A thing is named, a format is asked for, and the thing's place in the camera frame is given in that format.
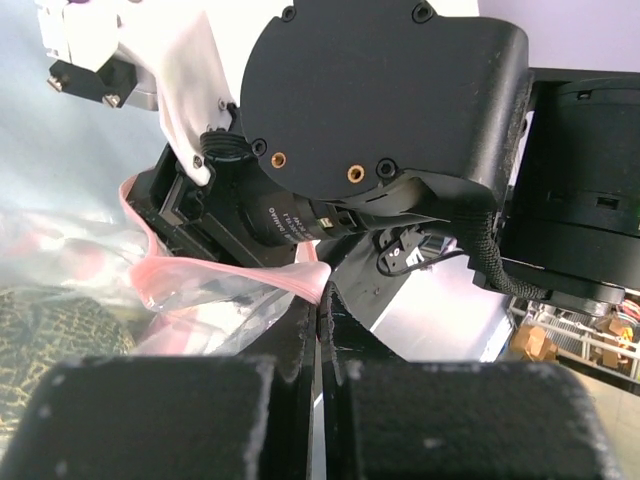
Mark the clear zip top bag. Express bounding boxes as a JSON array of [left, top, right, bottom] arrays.
[[1, 208, 330, 355]]

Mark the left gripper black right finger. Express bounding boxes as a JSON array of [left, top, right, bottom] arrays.
[[319, 284, 624, 479]]

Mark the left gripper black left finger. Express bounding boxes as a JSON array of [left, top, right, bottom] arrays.
[[1, 299, 317, 479]]

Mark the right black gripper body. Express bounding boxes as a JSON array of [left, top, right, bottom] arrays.
[[126, 147, 310, 267]]

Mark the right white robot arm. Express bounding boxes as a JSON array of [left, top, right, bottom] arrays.
[[127, 1, 639, 313]]

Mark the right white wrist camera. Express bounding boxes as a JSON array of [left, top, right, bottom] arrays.
[[36, 1, 233, 186]]

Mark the green netted fake melon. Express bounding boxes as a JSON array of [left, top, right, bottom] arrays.
[[1, 287, 135, 446]]

